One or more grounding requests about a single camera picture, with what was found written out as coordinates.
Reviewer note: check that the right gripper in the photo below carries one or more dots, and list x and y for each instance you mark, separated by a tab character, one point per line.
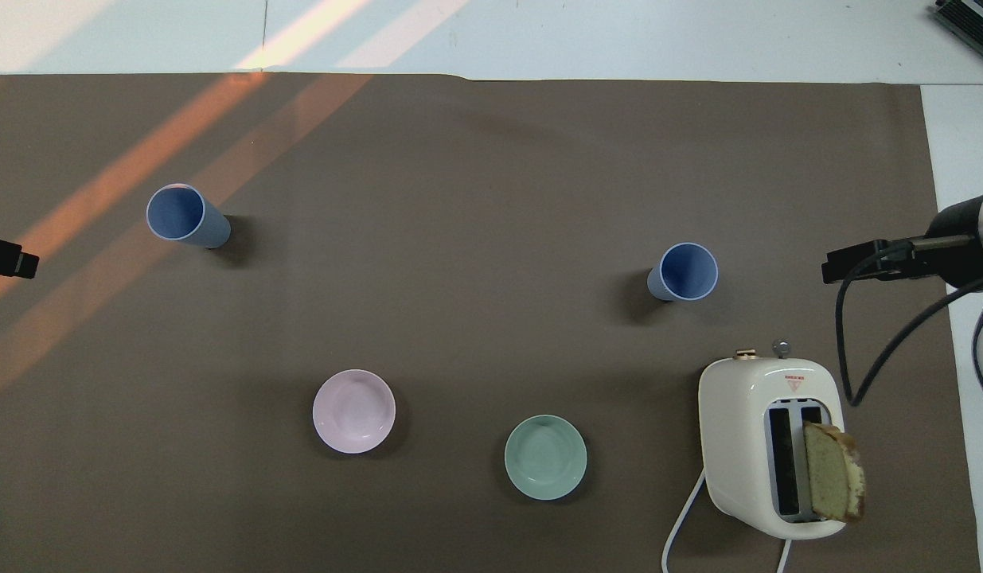
959	247

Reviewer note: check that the black stand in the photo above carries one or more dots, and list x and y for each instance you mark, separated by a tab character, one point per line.
973	17

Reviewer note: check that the bread slice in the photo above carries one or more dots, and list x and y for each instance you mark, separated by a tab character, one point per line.
832	473

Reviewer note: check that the blue cup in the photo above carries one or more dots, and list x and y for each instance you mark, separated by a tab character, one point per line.
688	270
181	215

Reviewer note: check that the cream white toaster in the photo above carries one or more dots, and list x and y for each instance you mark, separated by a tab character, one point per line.
738	438

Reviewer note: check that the green bowl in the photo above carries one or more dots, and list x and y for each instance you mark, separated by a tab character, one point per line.
545	458

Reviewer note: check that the pink bowl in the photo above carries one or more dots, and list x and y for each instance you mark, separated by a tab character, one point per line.
353	411

